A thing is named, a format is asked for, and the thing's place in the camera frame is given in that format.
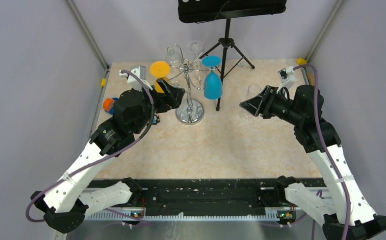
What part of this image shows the purple cable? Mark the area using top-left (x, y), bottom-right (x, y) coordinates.
top-left (292, 64), bottom-right (352, 240)
top-left (25, 69), bottom-right (155, 223)

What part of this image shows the black music stand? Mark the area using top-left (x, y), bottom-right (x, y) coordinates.
top-left (178, 0), bottom-right (287, 112)

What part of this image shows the yellow corner clamp right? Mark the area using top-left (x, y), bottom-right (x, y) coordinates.
top-left (296, 58), bottom-right (307, 66)

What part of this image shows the orange wine glass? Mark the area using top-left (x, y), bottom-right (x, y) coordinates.
top-left (149, 61), bottom-right (170, 94)

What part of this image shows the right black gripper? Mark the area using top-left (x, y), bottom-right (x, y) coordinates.
top-left (240, 85), bottom-right (303, 126)

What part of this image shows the clear flute glass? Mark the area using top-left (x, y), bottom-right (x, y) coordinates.
top-left (239, 84), bottom-right (262, 122)

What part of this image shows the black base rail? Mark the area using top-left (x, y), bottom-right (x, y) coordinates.
top-left (90, 178), bottom-right (326, 223)

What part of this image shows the clear glass back left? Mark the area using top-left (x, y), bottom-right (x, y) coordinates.
top-left (165, 45), bottom-right (183, 68)

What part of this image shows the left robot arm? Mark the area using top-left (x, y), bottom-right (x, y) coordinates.
top-left (31, 79), bottom-right (185, 234)

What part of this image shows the chrome wine glass rack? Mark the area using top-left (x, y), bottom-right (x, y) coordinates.
top-left (170, 44), bottom-right (209, 126)

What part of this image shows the clear glass back right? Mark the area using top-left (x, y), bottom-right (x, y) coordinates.
top-left (187, 40), bottom-right (203, 62)

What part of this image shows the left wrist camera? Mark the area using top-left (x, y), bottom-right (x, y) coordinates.
top-left (119, 65), bottom-right (153, 92)

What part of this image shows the small blue owl toy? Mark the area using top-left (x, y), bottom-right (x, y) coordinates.
top-left (152, 114), bottom-right (160, 125)

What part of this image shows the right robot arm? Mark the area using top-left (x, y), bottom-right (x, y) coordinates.
top-left (240, 85), bottom-right (386, 240)

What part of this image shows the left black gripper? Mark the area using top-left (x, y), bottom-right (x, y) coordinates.
top-left (132, 77), bottom-right (185, 135)

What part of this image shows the clear wine glass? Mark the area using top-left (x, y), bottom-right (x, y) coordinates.
top-left (170, 84), bottom-right (185, 101)

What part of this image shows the blue wine glass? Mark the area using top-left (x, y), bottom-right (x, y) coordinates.
top-left (202, 55), bottom-right (223, 100)

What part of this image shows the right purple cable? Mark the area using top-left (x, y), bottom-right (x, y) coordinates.
top-left (292, 64), bottom-right (352, 240)

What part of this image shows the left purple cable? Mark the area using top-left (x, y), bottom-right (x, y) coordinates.
top-left (25, 69), bottom-right (155, 223)

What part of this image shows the orange and blue toy car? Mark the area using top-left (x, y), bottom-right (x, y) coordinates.
top-left (102, 97), bottom-right (118, 115)

